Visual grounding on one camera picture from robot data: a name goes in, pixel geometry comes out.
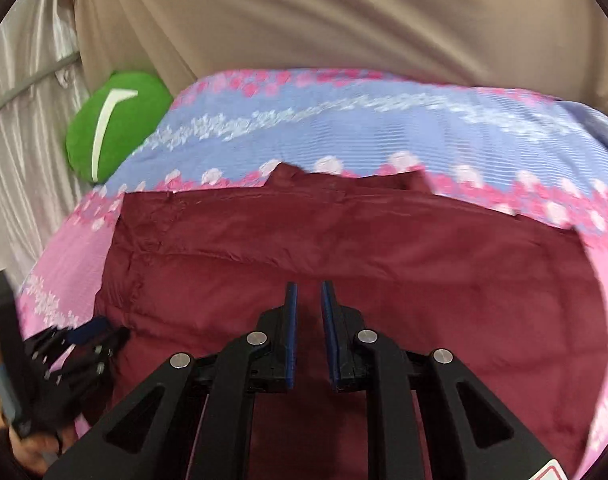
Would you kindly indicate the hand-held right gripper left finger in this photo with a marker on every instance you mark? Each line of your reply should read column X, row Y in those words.
column 292, row 340

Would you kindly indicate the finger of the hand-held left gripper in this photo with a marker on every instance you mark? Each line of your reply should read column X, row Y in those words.
column 96, row 355
column 86, row 332

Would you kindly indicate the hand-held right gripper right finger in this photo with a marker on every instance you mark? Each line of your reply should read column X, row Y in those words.
column 329, row 340

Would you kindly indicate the maroon quilted puffer jacket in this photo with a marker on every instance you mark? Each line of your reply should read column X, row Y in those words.
column 383, row 260

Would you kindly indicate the person's left hand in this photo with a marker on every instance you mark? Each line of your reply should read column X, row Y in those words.
column 31, row 452

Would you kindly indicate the silver satin curtain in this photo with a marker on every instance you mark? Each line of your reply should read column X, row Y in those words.
column 29, row 170

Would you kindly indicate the pink floral bed sheet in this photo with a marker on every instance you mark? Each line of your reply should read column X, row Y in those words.
column 383, row 120

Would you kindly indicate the green pillow with white mark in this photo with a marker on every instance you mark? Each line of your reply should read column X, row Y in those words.
column 144, row 110

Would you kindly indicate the grey metal rod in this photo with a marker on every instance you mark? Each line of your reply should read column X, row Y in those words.
column 34, row 80

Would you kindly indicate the beige draped cloth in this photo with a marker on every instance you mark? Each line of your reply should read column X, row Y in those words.
column 334, row 10

